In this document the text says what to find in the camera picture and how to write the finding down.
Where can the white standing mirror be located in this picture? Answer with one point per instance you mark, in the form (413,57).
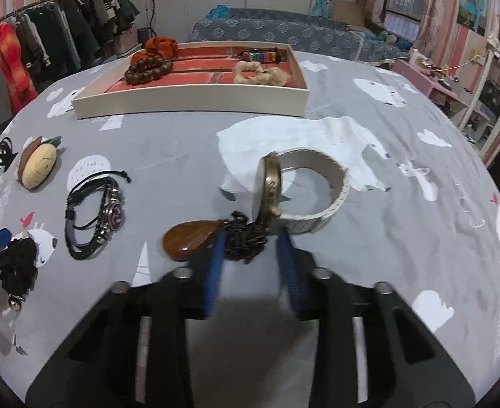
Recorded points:
(494,106)

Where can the framed couple wall photo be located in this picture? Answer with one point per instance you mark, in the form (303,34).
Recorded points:
(473,6)

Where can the small black hair clip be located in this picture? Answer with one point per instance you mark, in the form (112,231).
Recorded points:
(8,156)

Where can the orange scrunchie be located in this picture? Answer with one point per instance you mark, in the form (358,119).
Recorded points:
(160,47)

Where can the pink desk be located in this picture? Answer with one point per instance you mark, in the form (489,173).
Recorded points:
(441,89)

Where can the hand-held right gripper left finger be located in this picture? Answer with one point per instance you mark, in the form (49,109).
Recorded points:
(216,263)

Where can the black garment steamer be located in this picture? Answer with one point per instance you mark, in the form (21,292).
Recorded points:
(151,4)

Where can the row of hanging clothes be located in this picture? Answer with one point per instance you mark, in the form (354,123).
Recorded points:
(54,38)

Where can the sofa with blue patterned cover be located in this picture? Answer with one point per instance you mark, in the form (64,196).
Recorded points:
(284,32)

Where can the colourful beaded hair claw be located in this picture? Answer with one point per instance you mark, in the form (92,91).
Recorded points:
(260,56)

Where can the barred window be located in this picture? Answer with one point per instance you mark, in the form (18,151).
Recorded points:
(402,0)

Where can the pink floral curtain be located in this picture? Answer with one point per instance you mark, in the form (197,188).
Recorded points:
(439,8)

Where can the beige scrunchie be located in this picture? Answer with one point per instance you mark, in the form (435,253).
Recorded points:
(271,77)

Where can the beige tray with red lining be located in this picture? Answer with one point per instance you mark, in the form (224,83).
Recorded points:
(190,102)

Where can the blue cushion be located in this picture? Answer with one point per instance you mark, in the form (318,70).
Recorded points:
(221,12)

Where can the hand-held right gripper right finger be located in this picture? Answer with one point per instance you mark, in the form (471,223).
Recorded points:
(287,259)

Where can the pink storage box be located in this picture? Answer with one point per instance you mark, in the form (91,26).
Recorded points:
(126,42)

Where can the plush pineapple hair clip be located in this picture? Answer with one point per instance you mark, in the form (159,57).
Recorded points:
(39,165)

